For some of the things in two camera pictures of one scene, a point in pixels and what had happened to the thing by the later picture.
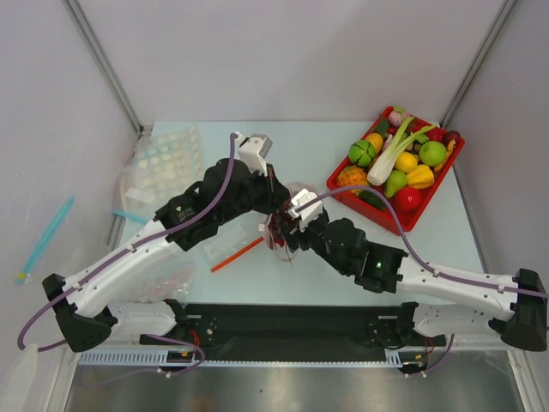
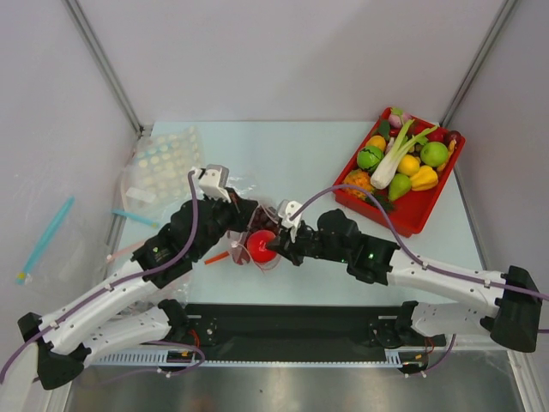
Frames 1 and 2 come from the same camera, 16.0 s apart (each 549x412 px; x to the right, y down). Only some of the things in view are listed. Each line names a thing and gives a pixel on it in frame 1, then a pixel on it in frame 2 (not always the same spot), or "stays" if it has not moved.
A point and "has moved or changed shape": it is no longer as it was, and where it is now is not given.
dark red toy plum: (459, 141) stays
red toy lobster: (274, 236) → (240, 252)
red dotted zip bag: (276, 240) has moved or changed shape
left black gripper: (273, 189) → (240, 209)
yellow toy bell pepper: (421, 178) stays
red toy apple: (407, 198) → (256, 245)
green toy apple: (432, 154) stays
